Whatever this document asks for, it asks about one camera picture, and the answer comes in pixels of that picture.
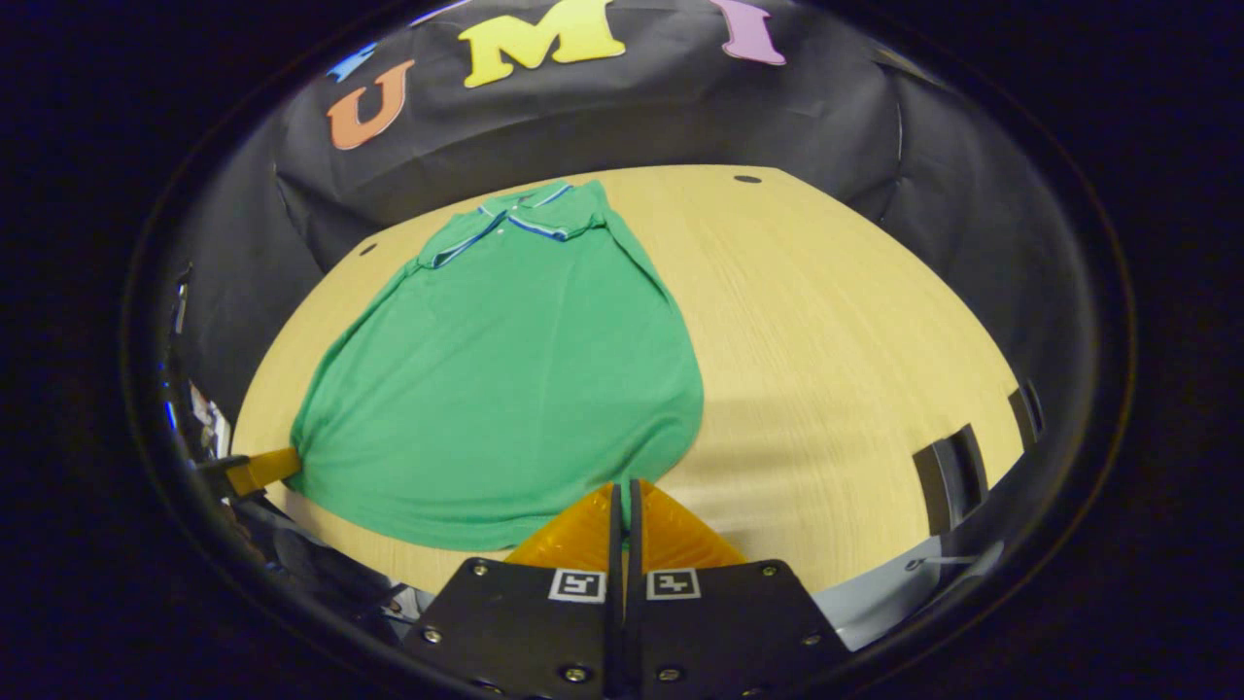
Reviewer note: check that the black chair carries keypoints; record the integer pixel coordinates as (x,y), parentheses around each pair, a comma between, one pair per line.
(938,486)

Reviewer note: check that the green T-shirt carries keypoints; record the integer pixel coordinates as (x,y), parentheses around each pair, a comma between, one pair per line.
(505,369)

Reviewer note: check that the black backdrop cloth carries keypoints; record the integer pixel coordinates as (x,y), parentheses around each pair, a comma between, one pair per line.
(632,107)

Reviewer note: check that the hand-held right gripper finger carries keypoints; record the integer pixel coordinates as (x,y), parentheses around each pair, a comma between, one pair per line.
(634,544)
(615,544)

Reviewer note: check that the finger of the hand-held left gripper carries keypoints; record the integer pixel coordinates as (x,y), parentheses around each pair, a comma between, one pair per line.
(262,472)

